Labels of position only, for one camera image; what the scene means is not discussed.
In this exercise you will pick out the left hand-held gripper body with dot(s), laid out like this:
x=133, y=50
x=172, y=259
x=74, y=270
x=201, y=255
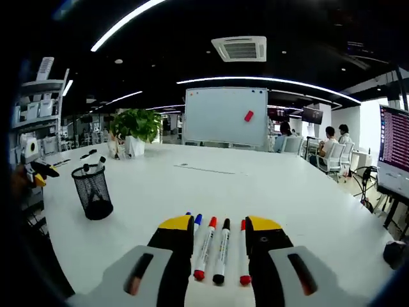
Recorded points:
x=30, y=153

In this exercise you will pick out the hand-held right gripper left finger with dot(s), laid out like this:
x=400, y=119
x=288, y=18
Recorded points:
x=172, y=256

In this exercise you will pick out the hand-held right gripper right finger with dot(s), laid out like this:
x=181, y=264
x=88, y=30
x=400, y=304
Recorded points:
x=265, y=256

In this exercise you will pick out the red whiteboard marker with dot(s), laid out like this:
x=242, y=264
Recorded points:
x=245, y=280
x=206, y=246

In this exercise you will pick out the black mesh pen holder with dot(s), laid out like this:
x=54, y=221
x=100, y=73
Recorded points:
x=96, y=208

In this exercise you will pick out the white whiteboard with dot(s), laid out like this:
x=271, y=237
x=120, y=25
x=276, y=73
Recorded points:
x=220, y=115

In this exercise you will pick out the person's left hand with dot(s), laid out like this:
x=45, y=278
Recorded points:
x=20, y=180

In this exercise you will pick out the black smartphone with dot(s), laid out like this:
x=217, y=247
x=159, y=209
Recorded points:
x=62, y=163

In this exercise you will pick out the row of white storage boxes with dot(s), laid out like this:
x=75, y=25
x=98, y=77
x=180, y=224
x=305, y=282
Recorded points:
x=44, y=107

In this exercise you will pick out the grey metal shelf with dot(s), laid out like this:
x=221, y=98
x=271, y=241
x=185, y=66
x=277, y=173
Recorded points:
x=41, y=84

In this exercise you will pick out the short ceiling light strip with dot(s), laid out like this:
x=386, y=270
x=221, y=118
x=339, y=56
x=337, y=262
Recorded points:
x=67, y=88

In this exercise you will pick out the white ribbed panel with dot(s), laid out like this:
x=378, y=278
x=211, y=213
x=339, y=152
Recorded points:
x=44, y=67

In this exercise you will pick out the green plant in white pot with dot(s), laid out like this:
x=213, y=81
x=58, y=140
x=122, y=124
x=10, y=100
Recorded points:
x=137, y=124

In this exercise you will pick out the white office chair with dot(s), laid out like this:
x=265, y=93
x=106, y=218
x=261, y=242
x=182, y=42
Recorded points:
x=292, y=145
x=337, y=156

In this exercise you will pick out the round ceiling sensor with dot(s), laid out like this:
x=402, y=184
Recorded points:
x=119, y=61

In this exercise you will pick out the small dark object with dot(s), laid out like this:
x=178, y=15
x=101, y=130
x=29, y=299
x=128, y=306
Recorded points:
x=394, y=252

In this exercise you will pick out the red board eraser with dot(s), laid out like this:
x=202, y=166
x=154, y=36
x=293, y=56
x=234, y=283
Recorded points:
x=249, y=115

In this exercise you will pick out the curved ceiling light strip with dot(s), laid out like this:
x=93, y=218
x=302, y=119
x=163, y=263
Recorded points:
x=110, y=33
x=249, y=77

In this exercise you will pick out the dark monitor on stand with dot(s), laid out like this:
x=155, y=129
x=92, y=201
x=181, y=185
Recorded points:
x=313, y=115

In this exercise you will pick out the row of coloured magnets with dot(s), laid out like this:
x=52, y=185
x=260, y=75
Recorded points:
x=261, y=92

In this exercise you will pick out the monitor with purple screen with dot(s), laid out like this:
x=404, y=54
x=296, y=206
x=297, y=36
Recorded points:
x=394, y=144

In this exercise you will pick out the ceiling air conditioner vent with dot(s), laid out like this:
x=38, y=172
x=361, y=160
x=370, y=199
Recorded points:
x=239, y=49

